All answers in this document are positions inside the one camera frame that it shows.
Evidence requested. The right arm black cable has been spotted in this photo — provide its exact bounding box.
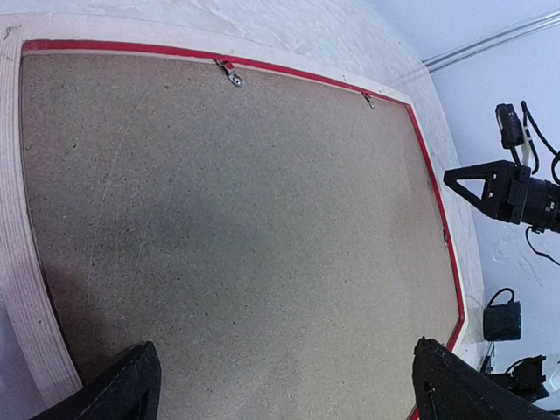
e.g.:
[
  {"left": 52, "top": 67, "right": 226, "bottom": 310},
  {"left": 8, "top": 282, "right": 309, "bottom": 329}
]
[{"left": 520, "top": 100, "right": 560, "bottom": 263}]

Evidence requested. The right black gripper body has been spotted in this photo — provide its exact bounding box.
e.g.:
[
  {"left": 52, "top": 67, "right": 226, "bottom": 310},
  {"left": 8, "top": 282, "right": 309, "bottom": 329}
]
[{"left": 506, "top": 164, "right": 559, "bottom": 232}]

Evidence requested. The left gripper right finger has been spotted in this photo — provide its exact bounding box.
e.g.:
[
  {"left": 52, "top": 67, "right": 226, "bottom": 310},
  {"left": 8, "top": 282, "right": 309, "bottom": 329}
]
[{"left": 412, "top": 338, "right": 556, "bottom": 420}]

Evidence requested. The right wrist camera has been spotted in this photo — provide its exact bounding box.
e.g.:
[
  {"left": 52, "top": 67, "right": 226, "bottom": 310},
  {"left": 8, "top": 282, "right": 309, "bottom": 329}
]
[{"left": 495, "top": 103, "right": 540, "bottom": 174}]

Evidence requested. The wooden red photo frame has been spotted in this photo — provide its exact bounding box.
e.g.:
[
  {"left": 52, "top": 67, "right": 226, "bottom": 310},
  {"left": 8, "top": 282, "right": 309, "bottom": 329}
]
[{"left": 1, "top": 12, "right": 484, "bottom": 406}]

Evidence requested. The brown backing board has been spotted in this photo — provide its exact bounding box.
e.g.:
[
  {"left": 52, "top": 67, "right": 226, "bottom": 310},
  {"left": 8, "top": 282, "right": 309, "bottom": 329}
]
[{"left": 21, "top": 54, "right": 458, "bottom": 419}]

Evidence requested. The right aluminium post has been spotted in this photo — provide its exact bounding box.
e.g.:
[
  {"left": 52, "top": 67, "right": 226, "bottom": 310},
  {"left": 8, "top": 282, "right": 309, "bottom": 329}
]
[{"left": 423, "top": 9, "right": 559, "bottom": 74}]

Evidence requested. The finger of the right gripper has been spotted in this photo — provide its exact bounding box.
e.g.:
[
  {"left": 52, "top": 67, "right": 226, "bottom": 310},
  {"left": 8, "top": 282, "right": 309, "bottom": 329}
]
[{"left": 444, "top": 160, "right": 512, "bottom": 219}]

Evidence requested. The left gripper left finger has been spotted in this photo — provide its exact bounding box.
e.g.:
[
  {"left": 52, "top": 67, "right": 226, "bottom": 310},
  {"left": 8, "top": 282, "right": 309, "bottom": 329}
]
[{"left": 35, "top": 341, "right": 162, "bottom": 420}]

